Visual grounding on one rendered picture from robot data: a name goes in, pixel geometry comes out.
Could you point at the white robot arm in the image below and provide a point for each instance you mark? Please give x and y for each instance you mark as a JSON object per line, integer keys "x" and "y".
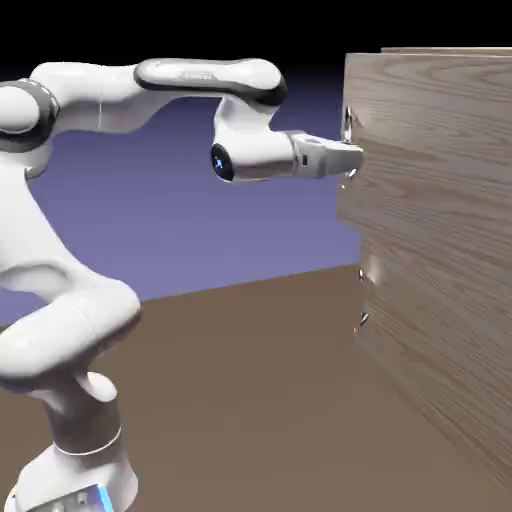
{"x": 80, "y": 328}

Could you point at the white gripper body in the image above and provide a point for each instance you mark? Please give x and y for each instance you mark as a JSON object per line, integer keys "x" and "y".
{"x": 342, "y": 159}

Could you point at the light wood cabinet door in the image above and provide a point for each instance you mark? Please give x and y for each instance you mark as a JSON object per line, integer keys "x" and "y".
{"x": 364, "y": 296}
{"x": 352, "y": 84}

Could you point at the light wood cabinet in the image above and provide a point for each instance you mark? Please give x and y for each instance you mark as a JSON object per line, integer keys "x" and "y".
{"x": 440, "y": 200}

